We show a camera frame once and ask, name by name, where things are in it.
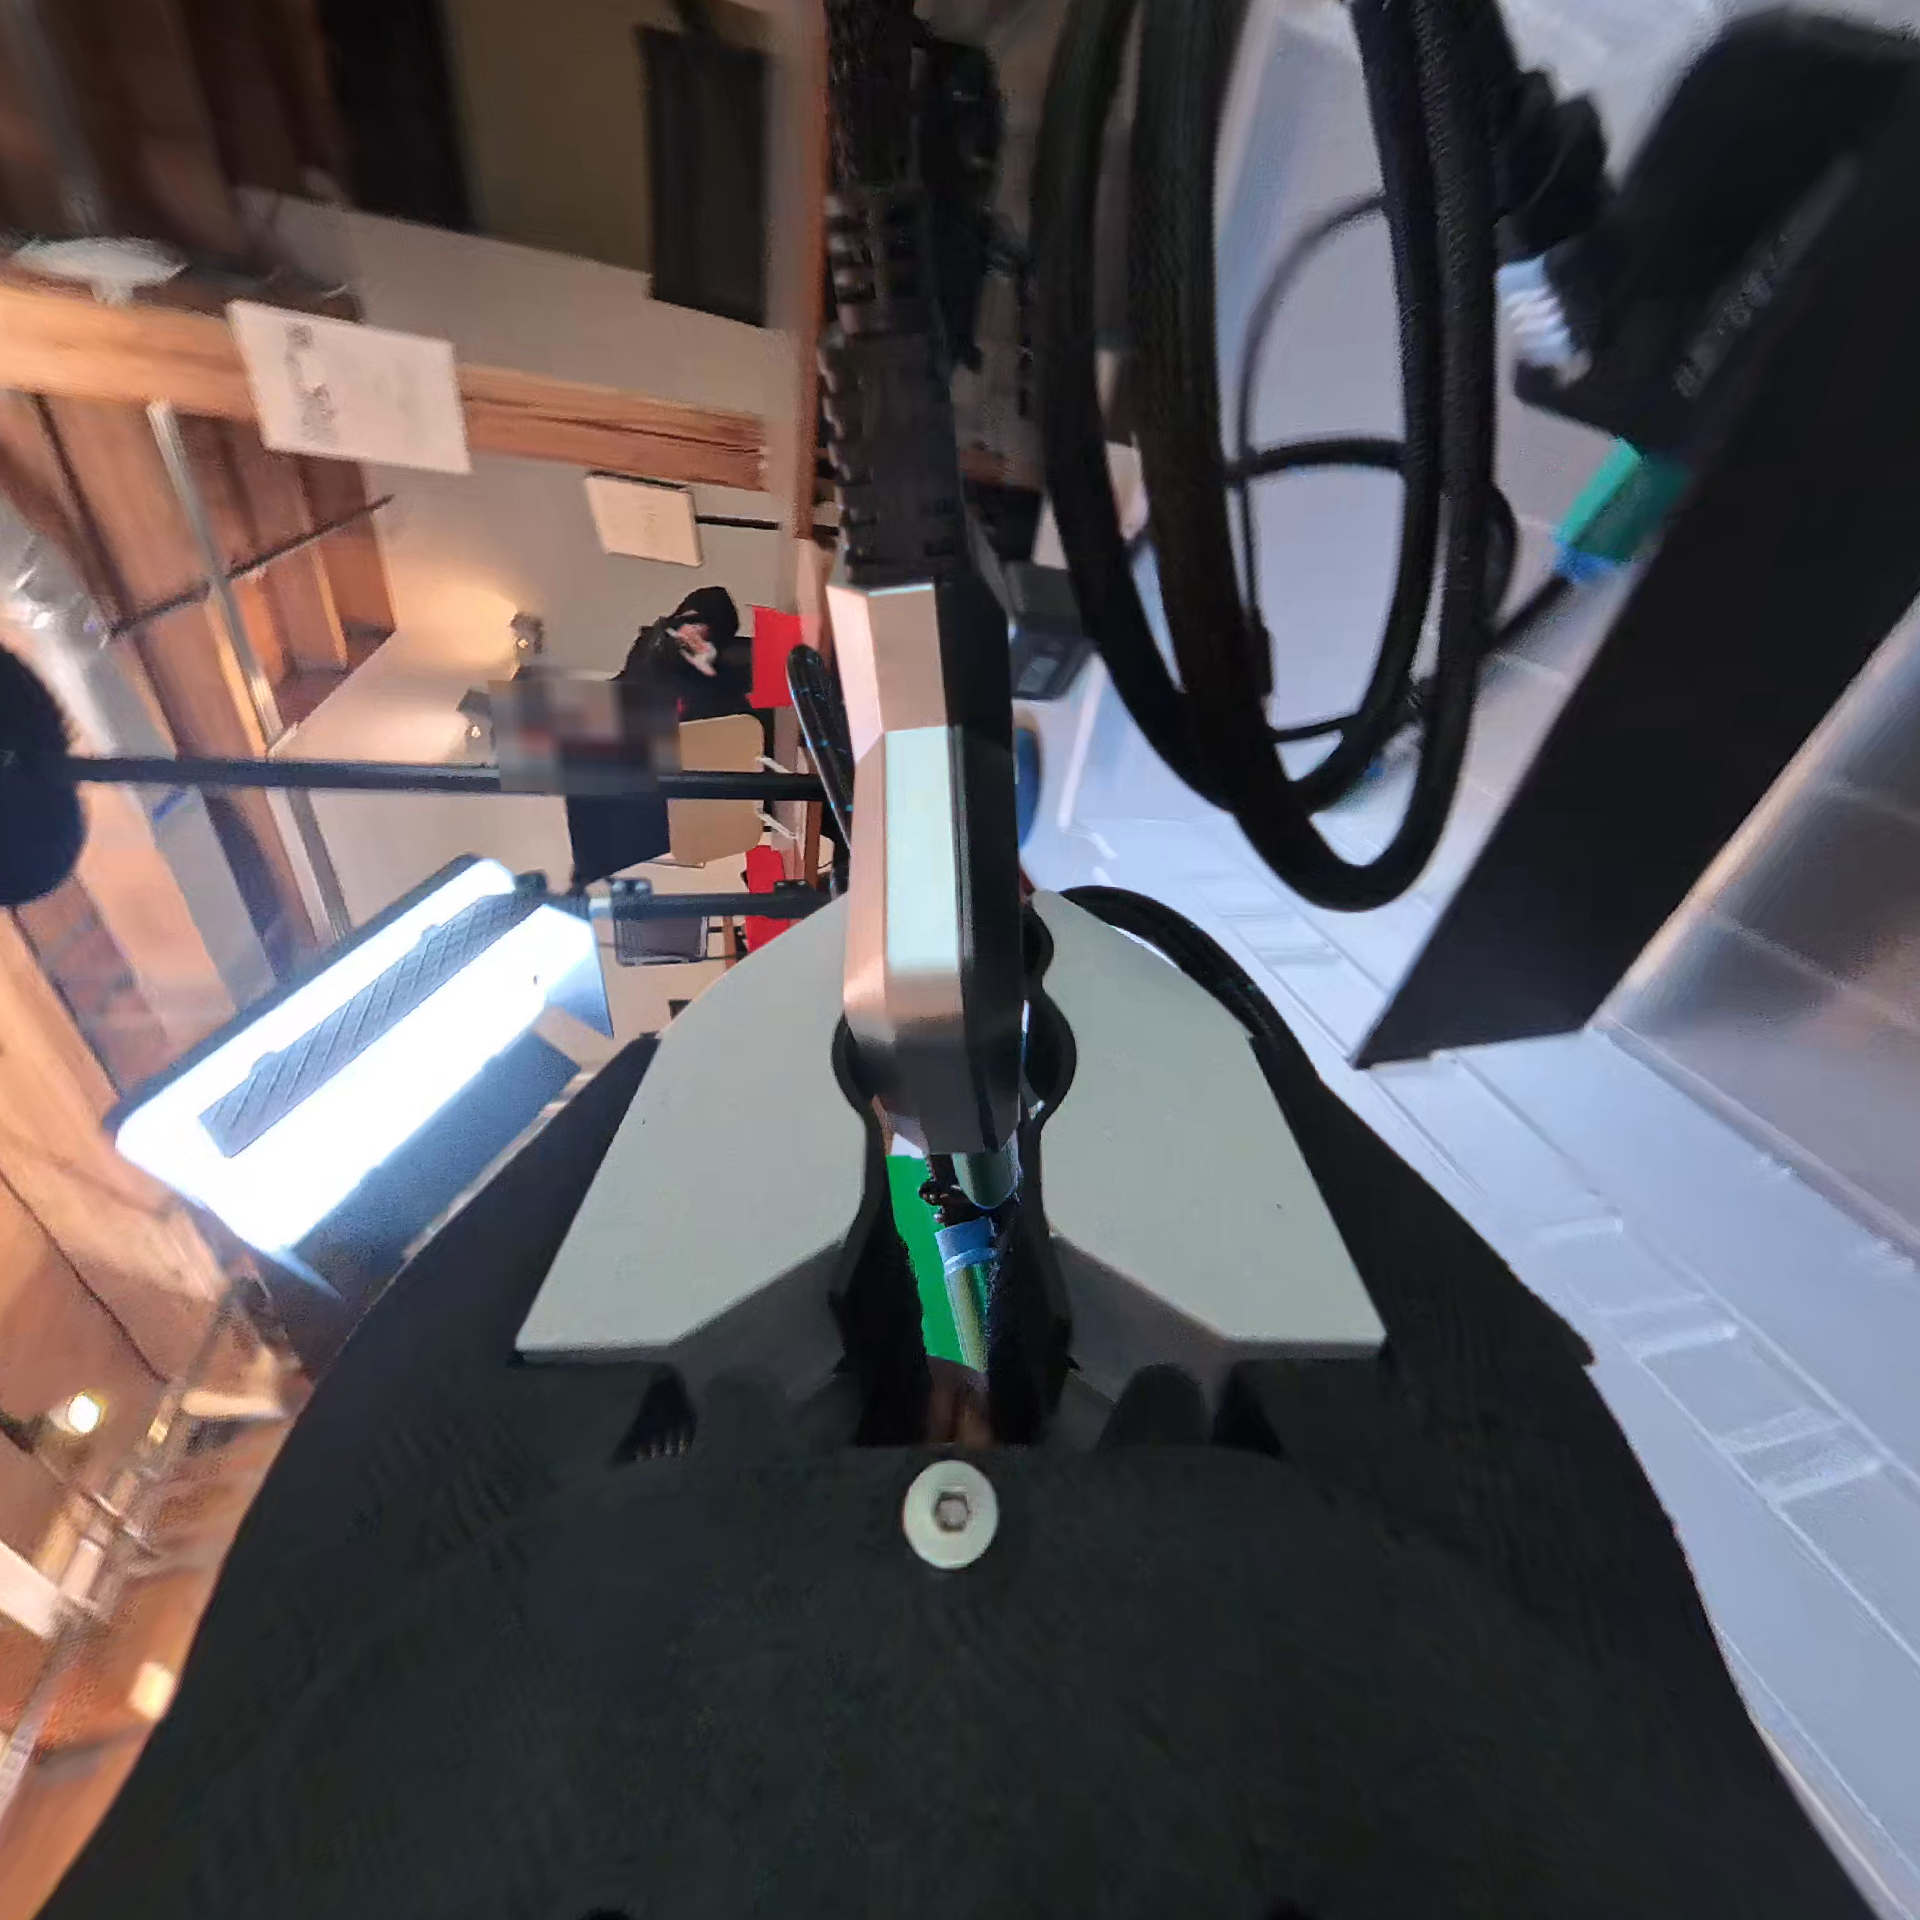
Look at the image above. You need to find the small white paper sign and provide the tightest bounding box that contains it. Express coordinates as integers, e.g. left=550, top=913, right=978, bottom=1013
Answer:
left=586, top=475, right=706, bottom=567

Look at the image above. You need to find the red basket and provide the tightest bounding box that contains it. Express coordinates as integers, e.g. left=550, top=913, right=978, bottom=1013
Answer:
left=741, top=844, right=808, bottom=958

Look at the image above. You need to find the black bar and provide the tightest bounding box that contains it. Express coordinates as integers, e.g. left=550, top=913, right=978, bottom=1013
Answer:
left=1349, top=16, right=1920, bottom=1070

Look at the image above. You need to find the wooden post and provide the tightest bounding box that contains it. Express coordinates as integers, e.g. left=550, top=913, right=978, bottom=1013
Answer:
left=0, top=283, right=771, bottom=492

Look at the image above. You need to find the black light stand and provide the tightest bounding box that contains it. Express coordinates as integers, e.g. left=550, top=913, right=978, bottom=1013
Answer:
left=561, top=878, right=843, bottom=928

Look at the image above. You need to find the clear plastic bin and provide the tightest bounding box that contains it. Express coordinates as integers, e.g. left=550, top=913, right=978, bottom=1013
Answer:
left=1036, top=0, right=1920, bottom=1920

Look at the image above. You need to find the tan chair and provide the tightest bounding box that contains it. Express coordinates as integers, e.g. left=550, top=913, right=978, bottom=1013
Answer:
left=667, top=720, right=771, bottom=868

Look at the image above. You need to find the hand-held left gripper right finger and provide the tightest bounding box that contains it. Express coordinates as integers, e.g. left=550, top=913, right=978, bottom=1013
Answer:
left=1020, top=890, right=1384, bottom=1442

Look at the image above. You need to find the large white paper sign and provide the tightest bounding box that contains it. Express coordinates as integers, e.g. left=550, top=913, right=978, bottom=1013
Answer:
left=228, top=301, right=472, bottom=475

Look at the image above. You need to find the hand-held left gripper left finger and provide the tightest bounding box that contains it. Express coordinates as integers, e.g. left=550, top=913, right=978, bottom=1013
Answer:
left=513, top=900, right=900, bottom=1442

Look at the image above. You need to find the LED light panel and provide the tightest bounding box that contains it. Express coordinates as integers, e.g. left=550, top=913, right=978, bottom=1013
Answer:
left=111, top=855, right=616, bottom=1264

